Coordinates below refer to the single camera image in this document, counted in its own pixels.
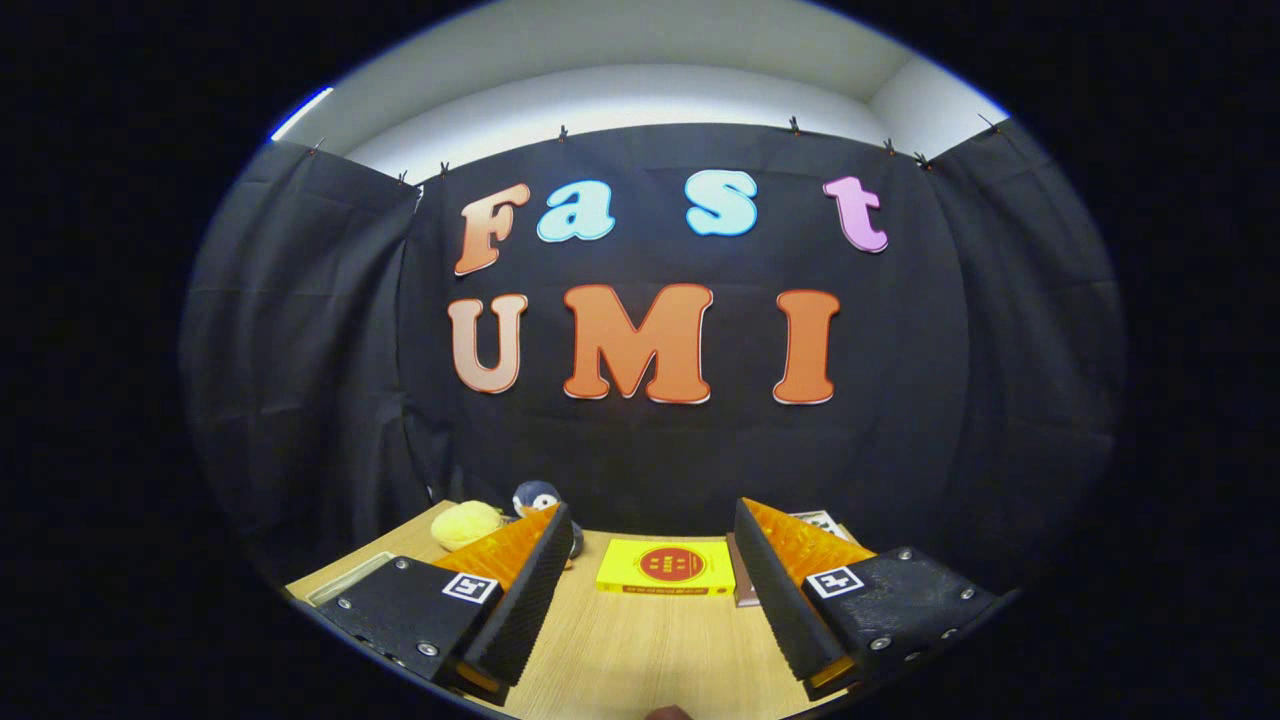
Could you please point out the illustrated white book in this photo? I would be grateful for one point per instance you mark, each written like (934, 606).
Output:
(822, 520)

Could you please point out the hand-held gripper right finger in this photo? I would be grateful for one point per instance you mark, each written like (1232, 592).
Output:
(780, 600)

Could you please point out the narrow ceiling light strip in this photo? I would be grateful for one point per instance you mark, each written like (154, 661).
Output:
(300, 112)

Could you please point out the beige fabric storage box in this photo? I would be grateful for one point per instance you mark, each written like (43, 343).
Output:
(350, 580)

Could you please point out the penguin plush toy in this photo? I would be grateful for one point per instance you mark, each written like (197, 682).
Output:
(535, 495)

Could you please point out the yellow book with red label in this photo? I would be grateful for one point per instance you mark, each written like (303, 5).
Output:
(665, 568)

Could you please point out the yellow bun plush toy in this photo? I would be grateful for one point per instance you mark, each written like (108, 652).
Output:
(465, 525)

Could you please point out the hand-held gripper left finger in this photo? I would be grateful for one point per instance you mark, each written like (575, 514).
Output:
(525, 600)

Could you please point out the row of small cloth clips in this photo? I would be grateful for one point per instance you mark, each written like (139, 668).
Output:
(563, 132)

